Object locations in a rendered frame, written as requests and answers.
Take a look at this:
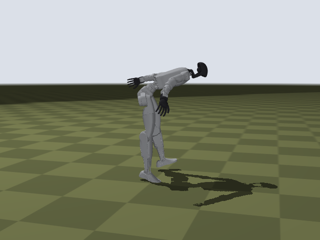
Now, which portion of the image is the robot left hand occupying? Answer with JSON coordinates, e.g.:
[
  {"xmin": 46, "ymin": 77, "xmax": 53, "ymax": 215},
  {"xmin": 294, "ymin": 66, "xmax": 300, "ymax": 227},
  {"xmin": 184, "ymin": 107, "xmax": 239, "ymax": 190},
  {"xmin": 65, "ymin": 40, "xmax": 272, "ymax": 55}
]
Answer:
[{"xmin": 127, "ymin": 76, "xmax": 145, "ymax": 89}]

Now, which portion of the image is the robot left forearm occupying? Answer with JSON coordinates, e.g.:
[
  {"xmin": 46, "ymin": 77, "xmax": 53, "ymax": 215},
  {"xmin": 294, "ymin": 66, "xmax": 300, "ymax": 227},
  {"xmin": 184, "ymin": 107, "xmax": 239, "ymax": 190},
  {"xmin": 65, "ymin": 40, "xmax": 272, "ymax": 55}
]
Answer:
[{"xmin": 139, "ymin": 73, "xmax": 157, "ymax": 82}]

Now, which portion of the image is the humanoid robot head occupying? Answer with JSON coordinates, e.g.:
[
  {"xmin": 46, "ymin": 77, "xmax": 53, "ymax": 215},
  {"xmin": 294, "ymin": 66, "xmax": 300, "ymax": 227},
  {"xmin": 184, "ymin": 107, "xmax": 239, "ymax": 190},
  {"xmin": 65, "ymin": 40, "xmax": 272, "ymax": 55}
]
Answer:
[{"xmin": 188, "ymin": 62, "xmax": 208, "ymax": 79}]

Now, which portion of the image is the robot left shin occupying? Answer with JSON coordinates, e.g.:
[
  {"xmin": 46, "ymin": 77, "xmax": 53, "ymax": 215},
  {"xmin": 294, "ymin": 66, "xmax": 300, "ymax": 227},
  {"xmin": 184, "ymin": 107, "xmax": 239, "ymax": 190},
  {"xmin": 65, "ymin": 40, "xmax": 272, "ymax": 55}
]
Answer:
[{"xmin": 152, "ymin": 127, "xmax": 166, "ymax": 162}]

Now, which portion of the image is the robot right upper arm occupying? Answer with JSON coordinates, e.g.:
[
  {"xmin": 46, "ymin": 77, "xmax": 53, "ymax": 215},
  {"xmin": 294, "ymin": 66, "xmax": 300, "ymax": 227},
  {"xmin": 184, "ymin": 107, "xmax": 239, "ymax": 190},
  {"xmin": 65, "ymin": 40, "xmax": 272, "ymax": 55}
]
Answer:
[{"xmin": 168, "ymin": 71, "xmax": 190, "ymax": 86}]

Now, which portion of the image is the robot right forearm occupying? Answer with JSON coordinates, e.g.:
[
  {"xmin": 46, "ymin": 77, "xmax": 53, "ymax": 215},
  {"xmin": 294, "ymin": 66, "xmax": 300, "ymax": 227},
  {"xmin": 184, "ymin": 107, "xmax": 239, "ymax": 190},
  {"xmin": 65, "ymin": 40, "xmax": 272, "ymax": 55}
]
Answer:
[{"xmin": 160, "ymin": 78, "xmax": 177, "ymax": 98}]

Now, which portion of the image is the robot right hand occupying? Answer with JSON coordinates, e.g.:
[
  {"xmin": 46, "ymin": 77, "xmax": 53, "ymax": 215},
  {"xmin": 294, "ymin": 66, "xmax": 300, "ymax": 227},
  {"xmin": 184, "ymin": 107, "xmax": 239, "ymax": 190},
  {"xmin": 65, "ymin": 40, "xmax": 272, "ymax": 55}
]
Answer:
[{"xmin": 155, "ymin": 93, "xmax": 170, "ymax": 117}]

